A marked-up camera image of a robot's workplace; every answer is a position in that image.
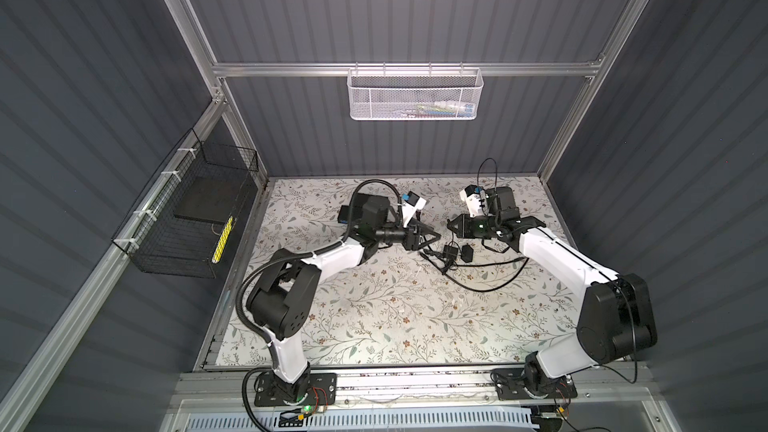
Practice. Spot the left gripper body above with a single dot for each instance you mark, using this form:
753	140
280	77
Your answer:
391	232

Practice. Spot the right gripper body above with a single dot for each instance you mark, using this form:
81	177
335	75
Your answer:
478	227

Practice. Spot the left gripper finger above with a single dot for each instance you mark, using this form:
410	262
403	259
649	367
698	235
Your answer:
426	244
427	230

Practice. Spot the black power adapter with cord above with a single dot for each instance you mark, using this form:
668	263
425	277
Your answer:
450	253

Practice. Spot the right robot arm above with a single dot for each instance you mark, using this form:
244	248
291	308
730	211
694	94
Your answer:
615	311

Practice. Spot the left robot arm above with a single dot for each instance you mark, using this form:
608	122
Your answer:
274	301

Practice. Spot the floral patterned table mat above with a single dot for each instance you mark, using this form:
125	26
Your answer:
397	308

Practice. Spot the items in white basket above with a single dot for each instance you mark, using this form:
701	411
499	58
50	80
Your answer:
441	109

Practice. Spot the yellow marker in basket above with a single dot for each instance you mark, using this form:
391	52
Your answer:
223	239

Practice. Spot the black foam pad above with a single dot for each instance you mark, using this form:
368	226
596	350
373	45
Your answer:
207	200

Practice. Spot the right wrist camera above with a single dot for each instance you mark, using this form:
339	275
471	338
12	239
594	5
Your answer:
472	196

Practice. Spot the white wire mesh basket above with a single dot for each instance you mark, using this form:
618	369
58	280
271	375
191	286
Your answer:
379	94

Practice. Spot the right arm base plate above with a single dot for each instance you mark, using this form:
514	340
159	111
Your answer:
518	383

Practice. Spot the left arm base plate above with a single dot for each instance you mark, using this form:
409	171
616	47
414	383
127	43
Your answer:
310	389

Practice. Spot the white slotted cable duct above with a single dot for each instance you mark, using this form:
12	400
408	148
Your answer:
403	419

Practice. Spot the black wire mesh basket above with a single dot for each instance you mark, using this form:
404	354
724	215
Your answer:
189	221

